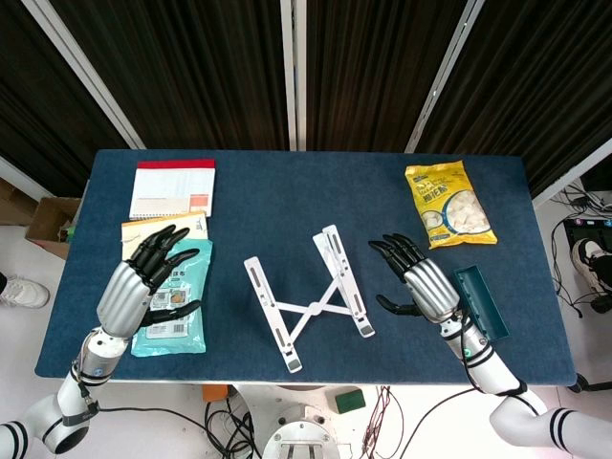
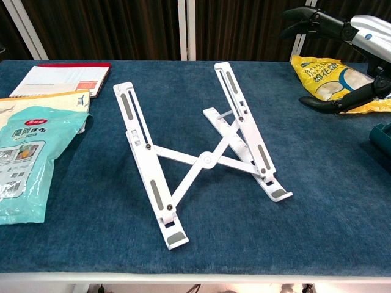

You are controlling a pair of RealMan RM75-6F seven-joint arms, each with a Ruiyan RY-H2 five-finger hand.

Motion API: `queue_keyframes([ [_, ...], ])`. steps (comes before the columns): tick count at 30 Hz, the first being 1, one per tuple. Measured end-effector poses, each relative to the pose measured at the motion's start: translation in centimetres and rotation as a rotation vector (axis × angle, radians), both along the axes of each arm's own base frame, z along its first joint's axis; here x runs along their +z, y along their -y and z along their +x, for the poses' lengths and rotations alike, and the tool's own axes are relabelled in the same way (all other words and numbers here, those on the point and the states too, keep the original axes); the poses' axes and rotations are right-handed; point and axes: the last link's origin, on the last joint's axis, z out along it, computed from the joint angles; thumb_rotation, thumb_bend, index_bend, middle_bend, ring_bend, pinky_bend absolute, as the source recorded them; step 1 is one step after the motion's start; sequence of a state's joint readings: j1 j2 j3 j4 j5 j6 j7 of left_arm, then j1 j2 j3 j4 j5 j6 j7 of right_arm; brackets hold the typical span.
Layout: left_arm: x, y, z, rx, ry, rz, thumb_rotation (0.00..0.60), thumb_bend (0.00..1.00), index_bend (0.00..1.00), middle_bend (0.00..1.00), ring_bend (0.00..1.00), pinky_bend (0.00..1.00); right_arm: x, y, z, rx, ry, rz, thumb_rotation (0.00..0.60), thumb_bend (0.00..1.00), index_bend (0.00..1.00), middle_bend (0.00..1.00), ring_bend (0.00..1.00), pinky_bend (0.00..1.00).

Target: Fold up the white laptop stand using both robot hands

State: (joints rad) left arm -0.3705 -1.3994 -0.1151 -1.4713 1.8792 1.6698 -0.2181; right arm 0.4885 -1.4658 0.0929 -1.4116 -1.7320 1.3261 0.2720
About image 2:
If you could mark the cream paper package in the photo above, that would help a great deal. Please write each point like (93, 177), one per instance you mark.
(46, 99)

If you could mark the dark teal box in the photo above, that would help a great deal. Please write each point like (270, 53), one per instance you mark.
(382, 146)

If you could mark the white upright frame post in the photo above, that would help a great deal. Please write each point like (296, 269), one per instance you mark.
(187, 30)

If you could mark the yellow snack bag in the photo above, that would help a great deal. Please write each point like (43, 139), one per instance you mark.
(320, 73)

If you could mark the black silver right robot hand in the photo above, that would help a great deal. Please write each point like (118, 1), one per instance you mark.
(369, 33)

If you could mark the red folder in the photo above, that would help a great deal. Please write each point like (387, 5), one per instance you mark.
(76, 64)

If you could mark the teal cleaning cloth bag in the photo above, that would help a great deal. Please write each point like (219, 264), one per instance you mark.
(27, 171)

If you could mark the white folding laptop stand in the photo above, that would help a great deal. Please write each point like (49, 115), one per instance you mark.
(207, 159)

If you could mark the blue table cloth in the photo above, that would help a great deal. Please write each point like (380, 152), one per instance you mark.
(214, 232)

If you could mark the dark brown curtain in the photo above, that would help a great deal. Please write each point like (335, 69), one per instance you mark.
(122, 30)

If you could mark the white booklet with orange square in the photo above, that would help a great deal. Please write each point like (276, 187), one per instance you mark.
(55, 76)

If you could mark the white slanted frame post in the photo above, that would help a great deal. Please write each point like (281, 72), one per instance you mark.
(26, 30)
(299, 45)

